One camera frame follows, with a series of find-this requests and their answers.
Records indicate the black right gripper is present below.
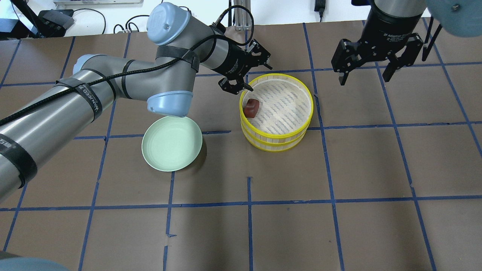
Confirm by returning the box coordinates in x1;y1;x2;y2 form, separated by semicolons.
331;10;423;86

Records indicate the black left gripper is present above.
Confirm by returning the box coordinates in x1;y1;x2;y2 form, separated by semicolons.
210;38;273;94

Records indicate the reddish brown bun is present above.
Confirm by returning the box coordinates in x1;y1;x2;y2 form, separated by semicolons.
243;98;260;119

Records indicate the yellow rimmed steamer layer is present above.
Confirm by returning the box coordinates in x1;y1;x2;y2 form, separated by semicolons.
239;73;314;138
241;117;310;152

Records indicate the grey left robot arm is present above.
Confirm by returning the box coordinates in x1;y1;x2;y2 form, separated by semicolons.
0;2;271;202

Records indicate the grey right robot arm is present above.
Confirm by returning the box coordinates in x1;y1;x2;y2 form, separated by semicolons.
331;0;482;85

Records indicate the pale green round plate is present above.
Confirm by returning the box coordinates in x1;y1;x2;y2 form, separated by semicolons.
141;116;203;172

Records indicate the aluminium frame post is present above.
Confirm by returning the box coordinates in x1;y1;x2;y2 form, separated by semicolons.
231;0;253;31

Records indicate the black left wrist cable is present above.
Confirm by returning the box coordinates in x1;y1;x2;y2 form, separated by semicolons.
0;6;255;126

